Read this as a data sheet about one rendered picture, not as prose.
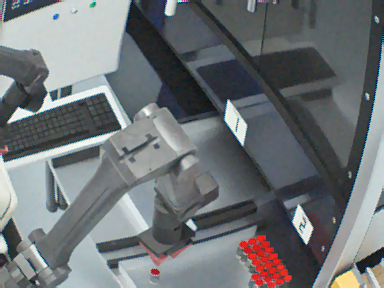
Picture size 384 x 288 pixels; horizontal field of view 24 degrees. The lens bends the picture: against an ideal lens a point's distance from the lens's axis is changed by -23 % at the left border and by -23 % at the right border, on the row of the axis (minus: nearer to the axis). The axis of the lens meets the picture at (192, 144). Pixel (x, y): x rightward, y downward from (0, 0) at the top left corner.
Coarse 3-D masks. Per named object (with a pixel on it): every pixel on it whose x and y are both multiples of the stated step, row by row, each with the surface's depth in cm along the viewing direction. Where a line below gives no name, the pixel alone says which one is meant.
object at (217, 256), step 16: (224, 240) 238; (240, 240) 241; (144, 256) 230; (176, 256) 235; (192, 256) 236; (208, 256) 237; (224, 256) 237; (128, 272) 228; (144, 272) 230; (160, 272) 231; (176, 272) 232; (192, 272) 232; (208, 272) 233; (224, 272) 233; (240, 272) 233
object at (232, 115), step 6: (228, 102) 248; (228, 108) 249; (234, 108) 247; (228, 114) 250; (234, 114) 247; (228, 120) 251; (234, 120) 248; (240, 120) 245; (234, 126) 249; (240, 126) 246; (246, 126) 243; (234, 132) 249; (240, 132) 247; (240, 138) 247
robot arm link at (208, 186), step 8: (200, 176) 209; (208, 176) 210; (200, 184) 209; (208, 184) 209; (216, 184) 210; (208, 192) 209; (216, 192) 211; (208, 200) 211; (168, 208) 205; (192, 208) 200; (176, 216) 204; (184, 216) 202
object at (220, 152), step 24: (216, 120) 265; (216, 144) 262; (240, 144) 263; (216, 168) 257; (240, 168) 258; (144, 192) 249; (240, 192) 252; (264, 192) 250; (144, 216) 244; (192, 216) 241
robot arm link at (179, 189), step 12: (144, 108) 165; (156, 108) 166; (192, 156) 164; (180, 168) 163; (192, 168) 165; (168, 180) 177; (180, 180) 166; (192, 180) 188; (168, 192) 187; (180, 192) 189; (192, 192) 194; (168, 204) 202; (180, 204) 195; (192, 204) 200
